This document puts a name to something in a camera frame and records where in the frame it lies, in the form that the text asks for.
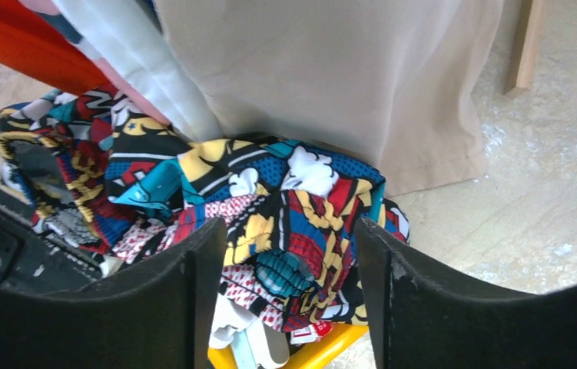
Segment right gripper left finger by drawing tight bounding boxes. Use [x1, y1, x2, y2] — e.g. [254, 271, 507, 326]
[0, 218, 226, 368]

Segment orange shorts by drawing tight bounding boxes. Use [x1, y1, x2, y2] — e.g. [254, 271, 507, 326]
[0, 1, 108, 95]

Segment colourful comic print shorts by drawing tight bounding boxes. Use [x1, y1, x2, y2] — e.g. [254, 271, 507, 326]
[0, 85, 410, 332]

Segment pink patterned shorts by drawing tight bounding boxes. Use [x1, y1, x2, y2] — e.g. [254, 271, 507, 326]
[19, 1, 170, 125]

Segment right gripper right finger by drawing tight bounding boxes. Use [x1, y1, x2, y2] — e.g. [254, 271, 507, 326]
[354, 218, 577, 368]

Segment white items in bin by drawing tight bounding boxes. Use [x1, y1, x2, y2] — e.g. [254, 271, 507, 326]
[209, 294, 333, 368]

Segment wooden clothes rack frame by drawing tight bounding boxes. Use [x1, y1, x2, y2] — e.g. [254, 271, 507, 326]
[503, 0, 549, 96]

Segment beige shorts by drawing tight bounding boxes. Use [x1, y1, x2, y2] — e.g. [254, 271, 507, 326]
[156, 1, 503, 195]

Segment yellow plastic bin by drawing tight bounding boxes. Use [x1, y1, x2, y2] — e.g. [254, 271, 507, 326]
[207, 324, 368, 369]

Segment white shorts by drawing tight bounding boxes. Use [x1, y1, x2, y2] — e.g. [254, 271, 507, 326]
[54, 1, 223, 141]

